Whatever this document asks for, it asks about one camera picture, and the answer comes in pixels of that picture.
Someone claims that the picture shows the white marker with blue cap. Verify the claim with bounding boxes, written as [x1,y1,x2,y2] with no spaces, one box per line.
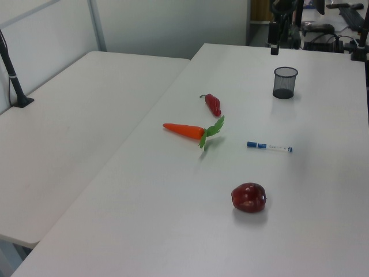
[246,141,294,153]

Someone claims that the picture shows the black keyboard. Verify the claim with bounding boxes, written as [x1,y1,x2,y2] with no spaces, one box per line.
[337,5,368,31]

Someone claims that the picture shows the black camera pole with base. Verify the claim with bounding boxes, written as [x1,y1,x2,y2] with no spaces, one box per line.
[0,28,35,108]

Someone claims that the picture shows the orange toy carrot green leaves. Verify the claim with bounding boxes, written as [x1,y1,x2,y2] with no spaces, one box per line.
[162,115,225,152]

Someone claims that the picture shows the dark red toy apple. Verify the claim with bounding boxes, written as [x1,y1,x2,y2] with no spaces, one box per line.
[231,182,268,214]

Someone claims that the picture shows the grey partition post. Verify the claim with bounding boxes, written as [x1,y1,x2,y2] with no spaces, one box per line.
[88,0,108,53]

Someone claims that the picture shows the black desk device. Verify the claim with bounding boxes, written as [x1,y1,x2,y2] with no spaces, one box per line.
[301,23,336,36]

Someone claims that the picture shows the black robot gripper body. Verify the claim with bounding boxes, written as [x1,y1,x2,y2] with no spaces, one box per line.
[268,21,281,48]

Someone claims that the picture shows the black mesh pen cup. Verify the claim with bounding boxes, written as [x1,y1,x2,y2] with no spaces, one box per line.
[272,66,299,100]

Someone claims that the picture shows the red toy chili pepper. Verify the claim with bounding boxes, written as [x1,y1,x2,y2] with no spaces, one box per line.
[199,93,223,118]

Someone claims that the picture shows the black clamp stand pole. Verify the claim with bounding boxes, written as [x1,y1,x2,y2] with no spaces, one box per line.
[349,16,369,62]

